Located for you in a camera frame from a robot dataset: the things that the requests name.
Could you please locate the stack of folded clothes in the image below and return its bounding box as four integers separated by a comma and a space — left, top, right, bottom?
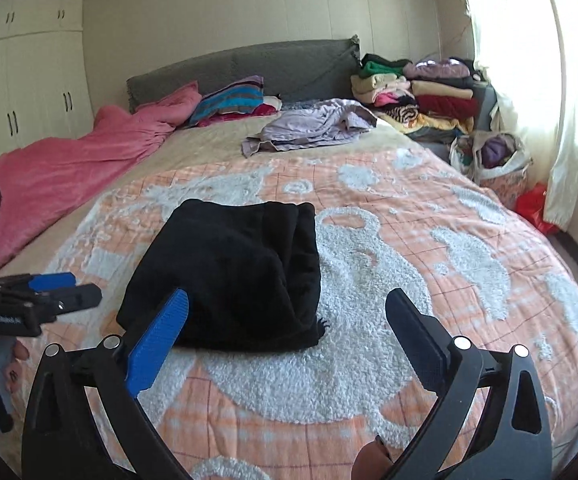
351, 53, 484, 143

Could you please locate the pink duvet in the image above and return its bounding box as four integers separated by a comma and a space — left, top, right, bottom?
0, 82, 204, 276

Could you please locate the person's left hand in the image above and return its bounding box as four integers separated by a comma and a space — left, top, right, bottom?
0, 339, 32, 413

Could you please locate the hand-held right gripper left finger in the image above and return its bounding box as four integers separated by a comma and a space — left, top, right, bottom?
21, 287, 190, 480

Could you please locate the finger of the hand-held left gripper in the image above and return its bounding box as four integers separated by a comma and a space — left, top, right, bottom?
39, 283, 104, 319
26, 272, 78, 294

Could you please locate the dark red pillow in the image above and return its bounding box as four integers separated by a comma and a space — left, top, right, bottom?
209, 101, 284, 124

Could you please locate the white curtain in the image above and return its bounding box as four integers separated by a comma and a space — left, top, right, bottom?
461, 0, 578, 234

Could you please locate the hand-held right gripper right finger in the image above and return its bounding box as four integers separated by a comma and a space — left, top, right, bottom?
384, 287, 554, 480

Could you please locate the bed with beige sheet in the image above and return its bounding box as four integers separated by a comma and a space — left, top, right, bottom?
0, 112, 578, 480

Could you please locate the black sweater with orange cuffs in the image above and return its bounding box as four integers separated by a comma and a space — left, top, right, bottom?
116, 199, 330, 353

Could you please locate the person's right hand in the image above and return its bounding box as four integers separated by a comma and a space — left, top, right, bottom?
358, 434, 396, 480

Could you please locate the lilac crumpled garment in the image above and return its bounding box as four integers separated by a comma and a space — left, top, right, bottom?
241, 99, 378, 159

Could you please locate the striped pillow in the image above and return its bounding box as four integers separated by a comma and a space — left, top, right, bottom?
189, 76, 266, 127

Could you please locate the orange and white patterned blanket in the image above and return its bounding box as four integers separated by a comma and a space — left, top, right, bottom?
6, 147, 578, 480

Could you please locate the plastic bag of clothes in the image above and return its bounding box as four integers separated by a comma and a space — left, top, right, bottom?
450, 130, 534, 211

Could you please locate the red plastic bag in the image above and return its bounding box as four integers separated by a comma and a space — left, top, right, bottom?
515, 182, 560, 235

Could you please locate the white wardrobe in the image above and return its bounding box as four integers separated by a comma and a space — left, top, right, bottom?
0, 0, 96, 179

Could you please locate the grey quilted headboard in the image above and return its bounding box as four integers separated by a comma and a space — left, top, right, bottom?
126, 35, 362, 114

